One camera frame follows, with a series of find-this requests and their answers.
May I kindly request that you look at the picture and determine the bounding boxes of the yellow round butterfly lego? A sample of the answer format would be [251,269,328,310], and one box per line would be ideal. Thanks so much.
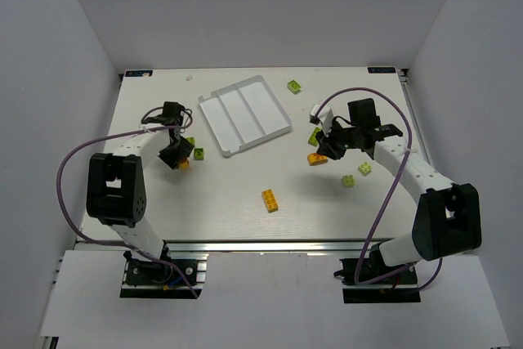
[178,159,190,169]

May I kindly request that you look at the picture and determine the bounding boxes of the green 2x2 lego upturned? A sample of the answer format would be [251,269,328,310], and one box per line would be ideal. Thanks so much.
[193,147,205,161]

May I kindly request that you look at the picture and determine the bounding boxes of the yellow sloped printed lego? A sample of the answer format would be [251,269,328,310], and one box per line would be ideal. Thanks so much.
[307,153,329,166]

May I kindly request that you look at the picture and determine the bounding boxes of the yellow 2x4 lego brick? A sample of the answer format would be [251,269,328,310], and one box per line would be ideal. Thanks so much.
[261,189,279,213]

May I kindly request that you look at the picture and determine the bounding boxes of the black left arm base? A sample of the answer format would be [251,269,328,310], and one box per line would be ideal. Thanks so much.
[119,251,207,300]

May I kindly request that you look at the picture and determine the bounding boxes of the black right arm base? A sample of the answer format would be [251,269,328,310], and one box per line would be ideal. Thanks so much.
[333,257,422,305]

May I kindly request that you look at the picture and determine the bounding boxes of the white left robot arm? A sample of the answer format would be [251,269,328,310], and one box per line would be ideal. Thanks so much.
[87,101,194,260]

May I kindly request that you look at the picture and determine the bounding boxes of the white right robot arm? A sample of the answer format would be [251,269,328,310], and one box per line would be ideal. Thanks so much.
[310,99,482,284]

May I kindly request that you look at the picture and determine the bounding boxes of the green 2x4 lego brick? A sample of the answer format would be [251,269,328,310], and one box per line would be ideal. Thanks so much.
[307,128,323,147]

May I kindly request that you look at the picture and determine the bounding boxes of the green 2x2 lego front right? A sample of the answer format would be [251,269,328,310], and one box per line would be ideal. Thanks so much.
[342,175,355,188]

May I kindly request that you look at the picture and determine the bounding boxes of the blue label right corner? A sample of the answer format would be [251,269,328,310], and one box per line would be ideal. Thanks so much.
[367,66,396,74]

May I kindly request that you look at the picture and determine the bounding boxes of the blue label corner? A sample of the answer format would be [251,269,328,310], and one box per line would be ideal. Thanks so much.
[367,66,396,74]
[124,69,153,78]

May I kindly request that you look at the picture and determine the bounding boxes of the white three-compartment tray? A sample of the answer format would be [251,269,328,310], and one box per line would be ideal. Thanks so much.
[198,75,292,157]

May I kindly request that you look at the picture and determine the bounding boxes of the green lego near back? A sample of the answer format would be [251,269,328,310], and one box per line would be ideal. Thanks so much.
[287,80,302,94]

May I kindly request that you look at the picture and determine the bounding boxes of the blue label left corner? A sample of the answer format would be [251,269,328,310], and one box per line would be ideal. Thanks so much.
[124,69,153,78]

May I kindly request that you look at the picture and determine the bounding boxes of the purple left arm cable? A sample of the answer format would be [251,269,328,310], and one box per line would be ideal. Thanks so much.
[56,105,202,299]

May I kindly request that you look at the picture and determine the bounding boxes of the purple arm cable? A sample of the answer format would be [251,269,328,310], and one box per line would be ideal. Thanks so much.
[56,105,202,299]
[316,87,445,291]

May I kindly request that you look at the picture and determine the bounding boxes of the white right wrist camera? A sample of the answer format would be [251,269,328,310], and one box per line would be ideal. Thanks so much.
[309,104,334,136]

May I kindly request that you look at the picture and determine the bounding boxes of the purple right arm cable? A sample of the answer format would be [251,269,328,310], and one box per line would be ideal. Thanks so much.
[316,87,445,291]

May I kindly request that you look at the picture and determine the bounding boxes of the aluminium table frame rail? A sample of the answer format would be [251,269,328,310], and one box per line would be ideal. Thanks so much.
[73,238,463,256]

